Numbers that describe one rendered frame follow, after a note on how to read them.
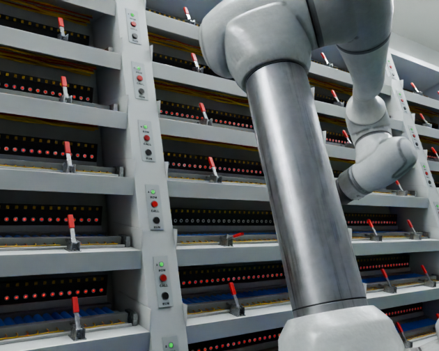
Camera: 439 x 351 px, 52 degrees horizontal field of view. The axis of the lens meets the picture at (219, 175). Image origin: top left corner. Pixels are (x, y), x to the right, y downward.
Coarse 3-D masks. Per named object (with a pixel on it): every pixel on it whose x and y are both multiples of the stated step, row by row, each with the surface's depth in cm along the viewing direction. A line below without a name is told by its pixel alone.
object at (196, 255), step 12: (180, 228) 137; (192, 228) 140; (204, 228) 142; (216, 228) 145; (228, 228) 148; (240, 228) 151; (252, 228) 154; (264, 228) 157; (180, 252) 115; (192, 252) 117; (204, 252) 119; (216, 252) 122; (228, 252) 124; (240, 252) 126; (252, 252) 129; (264, 252) 132; (276, 252) 134; (180, 264) 115; (192, 264) 117; (204, 264) 119
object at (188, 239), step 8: (184, 240) 122; (192, 240) 124; (200, 240) 125; (208, 240) 127; (216, 240) 129; (240, 240) 133; (248, 240) 136; (256, 240) 136; (264, 240) 138; (272, 240) 140
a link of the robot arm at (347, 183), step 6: (348, 168) 123; (342, 174) 124; (348, 174) 121; (342, 180) 122; (348, 180) 121; (354, 180) 119; (342, 186) 122; (348, 186) 121; (354, 186) 120; (348, 192) 122; (354, 192) 121; (360, 192) 120; (366, 192) 120; (354, 198) 123
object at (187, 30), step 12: (144, 0) 140; (156, 12) 163; (156, 24) 141; (168, 24) 144; (180, 24) 147; (192, 24) 151; (156, 36) 160; (168, 36) 159; (180, 36) 158; (192, 36) 149; (180, 48) 166; (192, 48) 166
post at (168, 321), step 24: (120, 0) 135; (96, 24) 147; (120, 24) 131; (144, 24) 137; (144, 48) 133; (96, 72) 144; (120, 72) 127; (120, 96) 126; (120, 144) 124; (144, 168) 118; (144, 192) 115; (120, 216) 121; (144, 216) 112; (168, 216) 116; (144, 240) 110; (168, 240) 114; (144, 264) 108; (120, 288) 118; (144, 288) 106; (168, 312) 107
